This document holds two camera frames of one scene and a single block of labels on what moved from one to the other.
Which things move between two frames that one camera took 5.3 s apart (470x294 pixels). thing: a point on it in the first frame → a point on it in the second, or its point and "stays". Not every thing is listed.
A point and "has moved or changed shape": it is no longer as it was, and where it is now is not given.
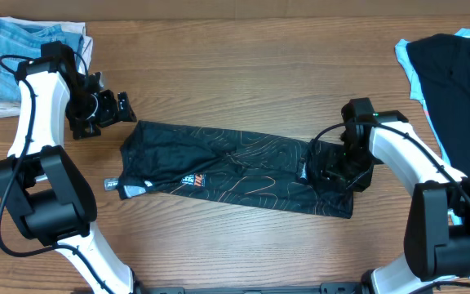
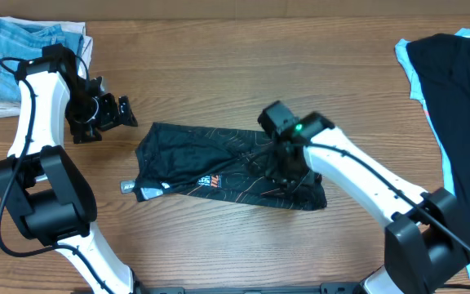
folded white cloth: (9, 110) stays
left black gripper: (111, 114) stays
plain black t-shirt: (458, 75) stays
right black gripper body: (355, 167) → (291, 172)
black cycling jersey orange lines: (253, 171) has moved or changed shape
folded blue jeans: (11, 44) stays
